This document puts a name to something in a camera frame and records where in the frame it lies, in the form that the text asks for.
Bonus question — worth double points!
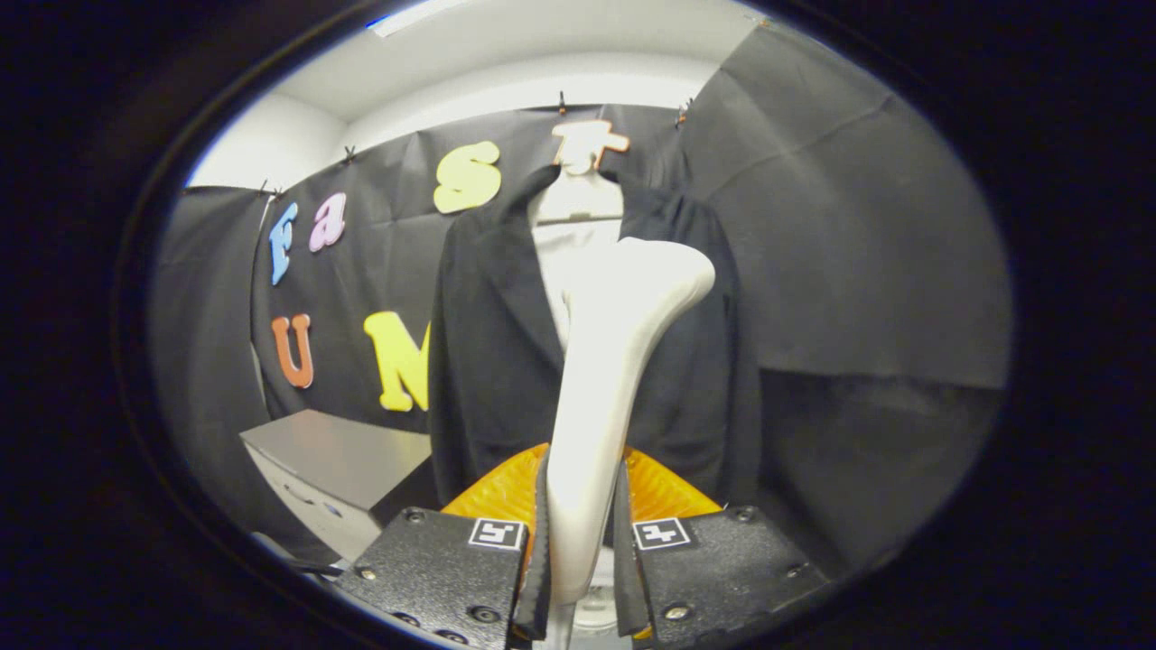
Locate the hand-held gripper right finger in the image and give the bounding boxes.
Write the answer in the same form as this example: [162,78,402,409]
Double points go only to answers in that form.
[612,441,830,650]

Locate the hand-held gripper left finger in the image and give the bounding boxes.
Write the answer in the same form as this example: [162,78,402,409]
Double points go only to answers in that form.
[332,442,554,650]

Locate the black jacket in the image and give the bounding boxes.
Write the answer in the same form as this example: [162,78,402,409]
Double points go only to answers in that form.
[427,162,764,506]

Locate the white garment steamer head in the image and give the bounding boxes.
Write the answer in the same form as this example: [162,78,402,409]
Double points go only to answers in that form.
[542,237,717,650]

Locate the white shirt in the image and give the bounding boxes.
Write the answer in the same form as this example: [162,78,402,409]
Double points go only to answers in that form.
[533,221,624,353]

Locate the white clothes hanger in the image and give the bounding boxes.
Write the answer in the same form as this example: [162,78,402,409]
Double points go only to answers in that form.
[528,149,626,227]

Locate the grey drawer cabinet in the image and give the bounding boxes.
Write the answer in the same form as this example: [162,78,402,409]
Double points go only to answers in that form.
[239,409,434,562]

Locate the black backdrop cloth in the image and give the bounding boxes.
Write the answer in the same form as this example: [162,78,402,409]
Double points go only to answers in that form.
[149,18,1012,570]

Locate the row of small backdrop clips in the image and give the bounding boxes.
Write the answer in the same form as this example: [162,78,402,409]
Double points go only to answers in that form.
[257,18,778,200]

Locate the ceiling light panel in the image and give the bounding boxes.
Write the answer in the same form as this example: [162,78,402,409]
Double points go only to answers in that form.
[366,0,471,37]

